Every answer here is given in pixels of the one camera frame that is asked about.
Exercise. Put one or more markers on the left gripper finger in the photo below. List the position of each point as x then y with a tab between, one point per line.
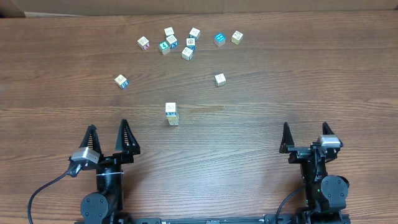
126	141
91	139

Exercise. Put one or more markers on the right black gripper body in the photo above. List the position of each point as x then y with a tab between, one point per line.
300	153

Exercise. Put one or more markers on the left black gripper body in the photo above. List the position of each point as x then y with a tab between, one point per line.
112	162

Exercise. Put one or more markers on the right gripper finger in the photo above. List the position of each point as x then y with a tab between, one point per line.
287	142
326	129

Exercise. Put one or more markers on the yellow wooden block S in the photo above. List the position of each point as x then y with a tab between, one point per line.
174	123

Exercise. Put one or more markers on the wooden block blue P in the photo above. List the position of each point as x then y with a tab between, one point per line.
170	109

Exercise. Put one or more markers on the wooden block yellow side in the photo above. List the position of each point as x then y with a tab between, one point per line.
172	116

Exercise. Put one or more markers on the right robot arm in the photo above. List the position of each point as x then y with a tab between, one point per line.
325	194

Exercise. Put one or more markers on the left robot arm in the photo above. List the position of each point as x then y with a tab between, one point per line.
106	204

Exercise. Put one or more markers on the wooden block blue five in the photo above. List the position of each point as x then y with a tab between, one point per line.
121	81

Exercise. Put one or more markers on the wooden block green letter I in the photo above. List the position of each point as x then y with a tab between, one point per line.
220	80

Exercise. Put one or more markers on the wooden block red letter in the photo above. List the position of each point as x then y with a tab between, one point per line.
143	43

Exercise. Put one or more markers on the wooden block green four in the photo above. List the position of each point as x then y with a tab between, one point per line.
164	47

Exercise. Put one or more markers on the wooden block letter L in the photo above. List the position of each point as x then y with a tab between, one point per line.
187	53

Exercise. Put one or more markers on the wooden block blue X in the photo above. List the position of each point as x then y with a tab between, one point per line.
172	40

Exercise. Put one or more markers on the wooden block yellow edge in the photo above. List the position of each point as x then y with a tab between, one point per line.
237	37

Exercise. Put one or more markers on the plain top wooden block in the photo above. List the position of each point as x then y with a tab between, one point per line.
169	31

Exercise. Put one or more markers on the wooden block blue side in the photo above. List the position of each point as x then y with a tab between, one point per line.
190	43

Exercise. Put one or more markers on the blue top wooden block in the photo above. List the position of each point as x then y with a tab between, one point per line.
219	39

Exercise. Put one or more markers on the wooden block far blue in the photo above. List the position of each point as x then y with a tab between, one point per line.
194	33

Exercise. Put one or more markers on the cardboard backdrop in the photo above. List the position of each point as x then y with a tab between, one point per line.
42	8

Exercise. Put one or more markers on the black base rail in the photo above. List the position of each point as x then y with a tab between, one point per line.
266	219

